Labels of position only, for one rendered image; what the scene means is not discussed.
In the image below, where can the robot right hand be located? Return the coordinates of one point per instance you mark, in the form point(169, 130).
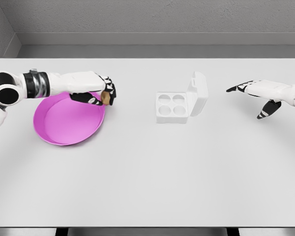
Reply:
point(263, 88)

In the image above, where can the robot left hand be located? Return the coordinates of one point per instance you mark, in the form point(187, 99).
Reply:
point(88, 81)

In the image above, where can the brown egg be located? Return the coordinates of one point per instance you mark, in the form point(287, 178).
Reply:
point(105, 98)

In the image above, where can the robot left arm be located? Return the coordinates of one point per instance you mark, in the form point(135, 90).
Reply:
point(37, 82)

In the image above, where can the white egg box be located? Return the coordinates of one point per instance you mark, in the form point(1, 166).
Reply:
point(180, 99)

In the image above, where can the pink round plate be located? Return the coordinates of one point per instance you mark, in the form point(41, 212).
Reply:
point(68, 120)

